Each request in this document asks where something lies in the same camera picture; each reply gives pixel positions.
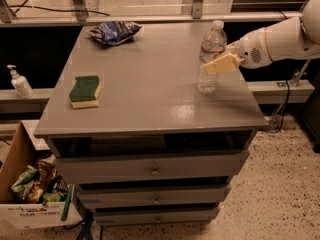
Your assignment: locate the green handled tool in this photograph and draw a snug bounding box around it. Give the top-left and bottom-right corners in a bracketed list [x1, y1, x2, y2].
[61, 184, 73, 222]

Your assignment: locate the brown snack bag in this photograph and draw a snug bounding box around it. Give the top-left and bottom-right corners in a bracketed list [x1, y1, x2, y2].
[27, 160, 56, 204]

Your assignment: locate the white pump soap bottle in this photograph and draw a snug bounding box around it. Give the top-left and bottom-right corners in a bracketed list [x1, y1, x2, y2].
[7, 65, 34, 98]

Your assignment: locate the bottom grey drawer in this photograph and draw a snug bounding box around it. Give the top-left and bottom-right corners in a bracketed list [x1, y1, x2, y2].
[94, 205, 219, 226]

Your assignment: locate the grey drawer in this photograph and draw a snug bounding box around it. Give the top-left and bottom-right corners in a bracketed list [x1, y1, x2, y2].
[94, 205, 219, 226]
[78, 184, 231, 209]
[56, 150, 249, 184]

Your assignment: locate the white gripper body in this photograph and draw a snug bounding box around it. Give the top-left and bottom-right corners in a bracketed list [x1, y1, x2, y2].
[238, 28, 272, 69]

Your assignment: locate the green snack bag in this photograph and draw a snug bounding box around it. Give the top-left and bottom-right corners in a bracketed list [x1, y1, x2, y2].
[11, 165, 37, 200]

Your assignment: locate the black cable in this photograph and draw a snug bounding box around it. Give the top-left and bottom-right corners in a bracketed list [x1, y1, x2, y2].
[8, 4, 111, 18]

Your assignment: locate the clear plastic water bottle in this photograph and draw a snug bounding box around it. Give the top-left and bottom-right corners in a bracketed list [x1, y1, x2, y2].
[196, 20, 227, 94]

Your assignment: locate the top grey drawer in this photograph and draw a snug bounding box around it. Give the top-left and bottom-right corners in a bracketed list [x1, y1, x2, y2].
[56, 150, 249, 184]

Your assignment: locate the cardboard box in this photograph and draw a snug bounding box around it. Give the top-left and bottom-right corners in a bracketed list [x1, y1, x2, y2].
[0, 121, 83, 230]

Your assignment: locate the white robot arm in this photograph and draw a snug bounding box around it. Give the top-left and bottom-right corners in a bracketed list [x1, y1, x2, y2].
[202, 0, 320, 75]

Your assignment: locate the grey drawer cabinet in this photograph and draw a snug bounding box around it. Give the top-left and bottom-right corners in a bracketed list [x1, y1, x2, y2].
[36, 23, 265, 215]

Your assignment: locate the metal window rail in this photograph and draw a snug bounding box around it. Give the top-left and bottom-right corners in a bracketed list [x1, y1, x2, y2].
[0, 11, 302, 28]

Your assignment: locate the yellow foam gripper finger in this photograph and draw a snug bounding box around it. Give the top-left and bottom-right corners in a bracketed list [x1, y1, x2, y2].
[225, 41, 240, 54]
[204, 53, 243, 75]

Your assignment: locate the middle grey drawer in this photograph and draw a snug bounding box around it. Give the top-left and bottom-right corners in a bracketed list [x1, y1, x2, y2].
[78, 184, 231, 209]

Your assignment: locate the blue chip bag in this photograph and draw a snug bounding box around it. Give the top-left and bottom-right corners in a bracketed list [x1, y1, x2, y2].
[88, 21, 142, 46]

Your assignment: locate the green yellow sponge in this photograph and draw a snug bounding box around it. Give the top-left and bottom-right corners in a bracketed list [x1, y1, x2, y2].
[69, 75, 101, 109]

